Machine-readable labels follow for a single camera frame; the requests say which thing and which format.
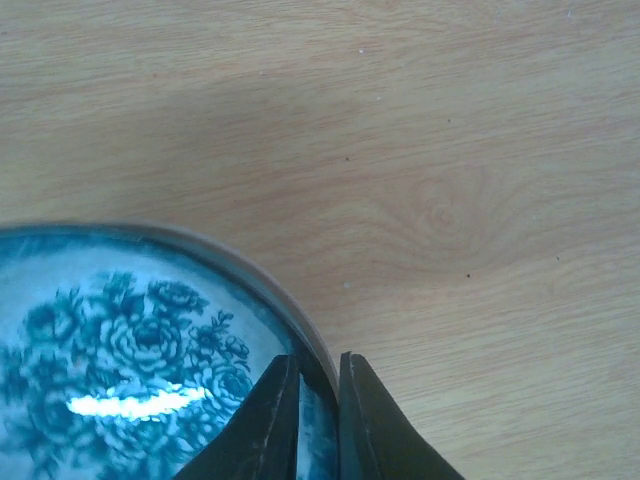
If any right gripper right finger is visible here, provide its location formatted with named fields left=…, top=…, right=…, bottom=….
left=339, top=352, right=463, bottom=480

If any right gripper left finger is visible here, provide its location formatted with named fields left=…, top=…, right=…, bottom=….
left=175, top=355, right=300, bottom=480

